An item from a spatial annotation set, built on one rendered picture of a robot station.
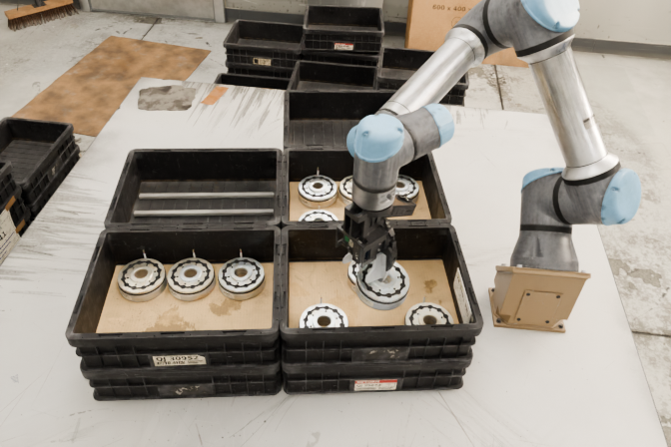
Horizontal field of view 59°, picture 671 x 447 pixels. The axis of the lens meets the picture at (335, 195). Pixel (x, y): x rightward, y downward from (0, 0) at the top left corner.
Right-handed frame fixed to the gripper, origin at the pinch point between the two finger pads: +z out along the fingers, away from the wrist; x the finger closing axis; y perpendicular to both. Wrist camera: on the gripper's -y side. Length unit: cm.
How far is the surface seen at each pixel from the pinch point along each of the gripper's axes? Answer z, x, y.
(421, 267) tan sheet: 16.5, -2.6, -20.8
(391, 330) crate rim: 6.3, 9.7, 3.8
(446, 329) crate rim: 6.4, 16.5, -4.5
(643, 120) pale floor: 100, -38, -275
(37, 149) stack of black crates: 62, -173, 16
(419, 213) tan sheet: 16.6, -15.8, -35.0
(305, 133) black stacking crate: 17, -63, -35
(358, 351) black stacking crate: 13.5, 5.7, 8.1
